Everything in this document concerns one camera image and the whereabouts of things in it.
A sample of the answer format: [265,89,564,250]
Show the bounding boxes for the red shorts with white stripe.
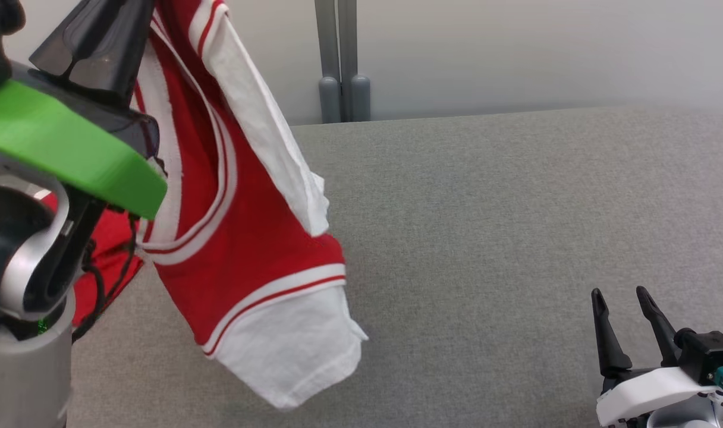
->
[40,193,143,328]

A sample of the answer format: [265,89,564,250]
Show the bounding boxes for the red and white basketball jersey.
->
[124,0,369,412]

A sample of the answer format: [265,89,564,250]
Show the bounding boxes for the grey metal frame post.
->
[338,0,372,122]
[314,0,342,124]

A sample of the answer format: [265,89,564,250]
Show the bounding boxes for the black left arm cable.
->
[70,208,141,345]

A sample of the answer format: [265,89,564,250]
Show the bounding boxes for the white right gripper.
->
[591,286,723,428]

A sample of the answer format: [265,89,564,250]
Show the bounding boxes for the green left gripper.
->
[0,0,168,221]

